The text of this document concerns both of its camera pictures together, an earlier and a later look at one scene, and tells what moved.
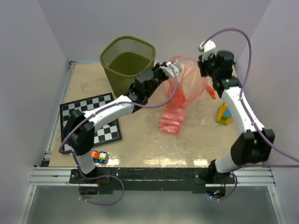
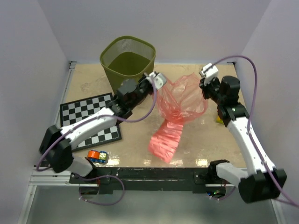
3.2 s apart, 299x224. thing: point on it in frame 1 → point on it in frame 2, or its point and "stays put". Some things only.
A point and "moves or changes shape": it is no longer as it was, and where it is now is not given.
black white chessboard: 108,132 stays put
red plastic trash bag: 192,81 moves or changes shape
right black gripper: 212,57 → 214,80
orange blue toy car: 99,157 stays put
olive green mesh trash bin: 123,58 stays put
